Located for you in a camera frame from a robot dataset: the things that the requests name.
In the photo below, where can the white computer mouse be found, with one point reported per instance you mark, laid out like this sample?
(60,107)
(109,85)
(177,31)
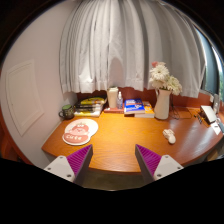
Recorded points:
(169,135)

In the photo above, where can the red flat tray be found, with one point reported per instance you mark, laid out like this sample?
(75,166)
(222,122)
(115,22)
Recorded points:
(114,110)

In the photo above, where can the white and pink flowers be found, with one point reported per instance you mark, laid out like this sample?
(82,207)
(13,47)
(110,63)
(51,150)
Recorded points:
(160,78)

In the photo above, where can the dark green mug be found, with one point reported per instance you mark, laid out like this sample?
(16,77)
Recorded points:
(67,112)

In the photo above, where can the clear sanitizer bottle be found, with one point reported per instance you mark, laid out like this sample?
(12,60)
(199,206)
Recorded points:
(119,100)

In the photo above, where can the blue book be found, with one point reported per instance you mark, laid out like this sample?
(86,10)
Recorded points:
(133,106)

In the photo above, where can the white sheer curtain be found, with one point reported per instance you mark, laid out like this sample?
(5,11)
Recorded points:
(109,43)

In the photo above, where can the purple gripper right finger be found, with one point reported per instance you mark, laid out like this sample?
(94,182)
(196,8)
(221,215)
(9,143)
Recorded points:
(153,166)

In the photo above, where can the pink cartoon mouse pad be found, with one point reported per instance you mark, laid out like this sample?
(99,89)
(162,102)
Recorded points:
(79,132)

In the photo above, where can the white ceramic vase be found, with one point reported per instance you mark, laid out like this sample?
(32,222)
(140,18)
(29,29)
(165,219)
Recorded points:
(161,109)

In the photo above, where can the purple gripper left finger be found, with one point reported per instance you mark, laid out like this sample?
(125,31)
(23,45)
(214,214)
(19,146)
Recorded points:
(72,167)

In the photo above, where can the orange book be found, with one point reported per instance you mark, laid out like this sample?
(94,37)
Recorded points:
(149,113)

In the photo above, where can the stack of dark books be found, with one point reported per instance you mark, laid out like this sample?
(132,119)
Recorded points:
(89,107)

